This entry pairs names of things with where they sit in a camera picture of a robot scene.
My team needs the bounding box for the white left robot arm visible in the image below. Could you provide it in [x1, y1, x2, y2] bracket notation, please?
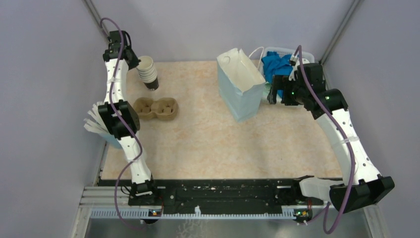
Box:
[98, 31, 159, 205]

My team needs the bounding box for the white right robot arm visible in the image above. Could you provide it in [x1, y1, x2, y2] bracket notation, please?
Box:
[267, 62, 395, 213]

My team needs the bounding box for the light green cloth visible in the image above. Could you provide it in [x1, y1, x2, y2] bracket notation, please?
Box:
[262, 82, 271, 100]

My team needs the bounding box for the stack of paper cups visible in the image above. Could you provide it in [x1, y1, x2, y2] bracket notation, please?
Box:
[136, 56, 159, 91]

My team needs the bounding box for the blue cloth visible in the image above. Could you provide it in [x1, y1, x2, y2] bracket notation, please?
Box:
[262, 51, 293, 83]

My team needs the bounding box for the light blue paper bag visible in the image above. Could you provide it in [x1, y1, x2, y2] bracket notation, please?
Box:
[216, 48, 265, 122]

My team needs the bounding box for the white plastic basket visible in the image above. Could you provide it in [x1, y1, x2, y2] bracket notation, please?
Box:
[258, 47, 315, 104]

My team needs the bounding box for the brown cardboard cup carrier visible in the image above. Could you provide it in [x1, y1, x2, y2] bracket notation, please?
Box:
[133, 97, 179, 121]

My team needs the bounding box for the cup of white straws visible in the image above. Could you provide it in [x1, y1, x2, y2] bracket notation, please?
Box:
[84, 101, 122, 149]

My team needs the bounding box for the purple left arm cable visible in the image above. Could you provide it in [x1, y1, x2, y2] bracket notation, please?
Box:
[100, 17, 148, 231]

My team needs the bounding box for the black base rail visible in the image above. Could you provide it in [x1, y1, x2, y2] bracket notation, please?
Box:
[98, 178, 324, 218]

